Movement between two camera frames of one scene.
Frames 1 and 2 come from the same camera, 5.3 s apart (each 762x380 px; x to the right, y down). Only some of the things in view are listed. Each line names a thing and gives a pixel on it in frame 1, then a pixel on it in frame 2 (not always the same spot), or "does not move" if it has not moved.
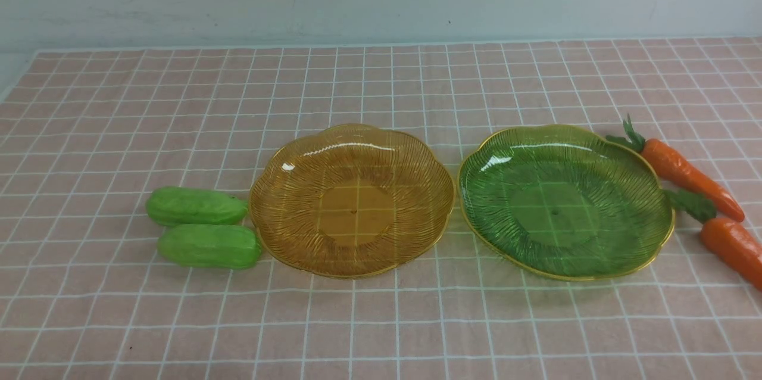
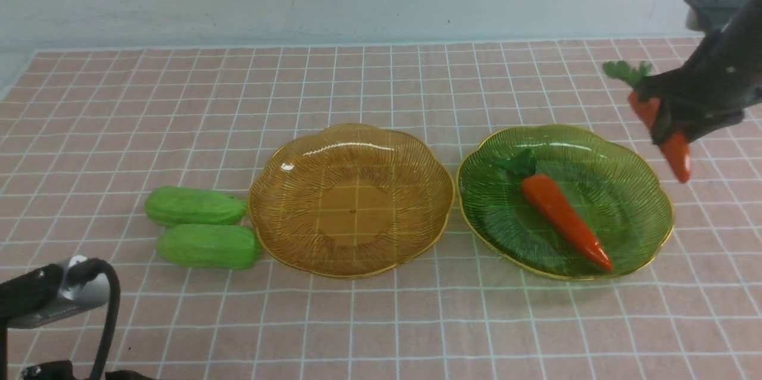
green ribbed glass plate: [563, 202] does not move
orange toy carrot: [680, 169] to [676, 148]
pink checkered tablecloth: [87, 135] does not move
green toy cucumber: [219, 246] does not move
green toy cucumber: [172, 205] does not move
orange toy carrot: [728, 239] to [524, 162]
